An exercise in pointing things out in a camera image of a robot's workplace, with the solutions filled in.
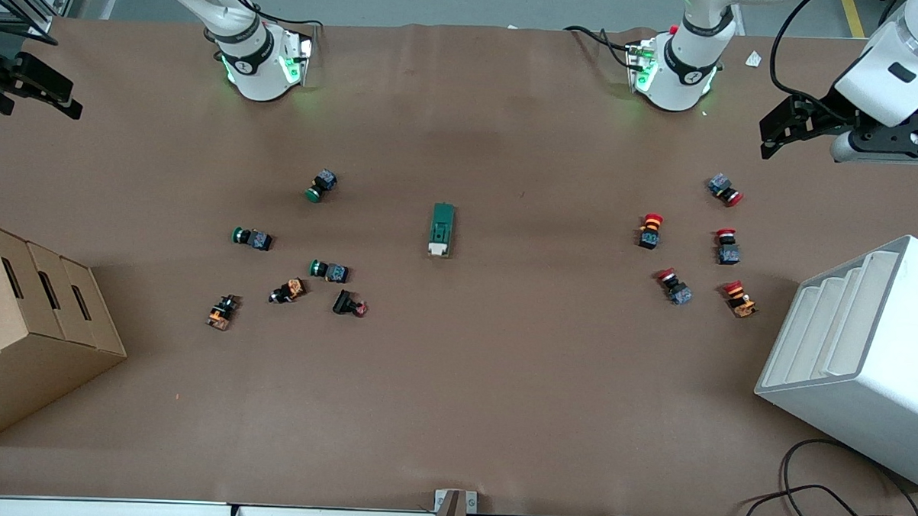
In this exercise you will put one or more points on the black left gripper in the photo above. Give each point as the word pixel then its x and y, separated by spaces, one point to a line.
pixel 824 112

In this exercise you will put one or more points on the green load switch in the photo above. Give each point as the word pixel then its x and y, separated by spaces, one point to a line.
pixel 442 225

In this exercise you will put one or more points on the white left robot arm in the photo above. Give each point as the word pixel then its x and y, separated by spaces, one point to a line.
pixel 683 67

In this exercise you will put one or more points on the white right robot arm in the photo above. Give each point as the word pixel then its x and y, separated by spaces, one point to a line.
pixel 256 60

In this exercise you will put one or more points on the small white paper tag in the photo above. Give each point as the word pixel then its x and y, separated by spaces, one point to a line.
pixel 753 59

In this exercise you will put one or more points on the red mushroom button blue body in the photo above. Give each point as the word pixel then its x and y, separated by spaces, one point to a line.
pixel 724 188
pixel 727 248
pixel 675 288

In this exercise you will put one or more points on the red mushroom button orange body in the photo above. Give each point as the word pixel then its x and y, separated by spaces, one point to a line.
pixel 738 299
pixel 650 231

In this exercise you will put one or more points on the brown cardboard box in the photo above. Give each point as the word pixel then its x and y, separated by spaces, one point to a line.
pixel 21 334

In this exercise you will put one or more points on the green push button blue body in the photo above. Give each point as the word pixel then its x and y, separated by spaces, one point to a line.
pixel 330 271
pixel 322 184
pixel 253 238

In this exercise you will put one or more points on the white plastic sorting bin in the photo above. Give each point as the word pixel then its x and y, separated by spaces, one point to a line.
pixel 875 379

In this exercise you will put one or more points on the black push button orange body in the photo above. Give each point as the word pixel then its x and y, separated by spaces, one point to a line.
pixel 222 312
pixel 288 291

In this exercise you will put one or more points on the black push button red terminal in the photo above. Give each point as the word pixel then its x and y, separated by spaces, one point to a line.
pixel 347 303

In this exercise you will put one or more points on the white table edge rail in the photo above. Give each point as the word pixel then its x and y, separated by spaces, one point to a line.
pixel 114 509

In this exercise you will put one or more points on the grey metal camera bracket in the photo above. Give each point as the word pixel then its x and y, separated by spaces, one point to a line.
pixel 455 506

